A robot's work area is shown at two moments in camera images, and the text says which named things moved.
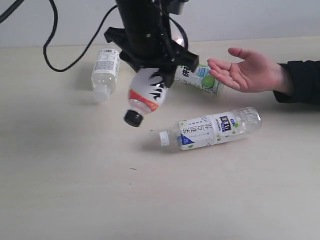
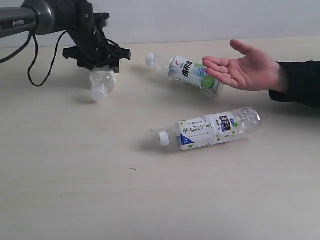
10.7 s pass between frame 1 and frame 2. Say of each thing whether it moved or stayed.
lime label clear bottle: stayed
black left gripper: moved
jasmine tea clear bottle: stayed
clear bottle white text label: stayed
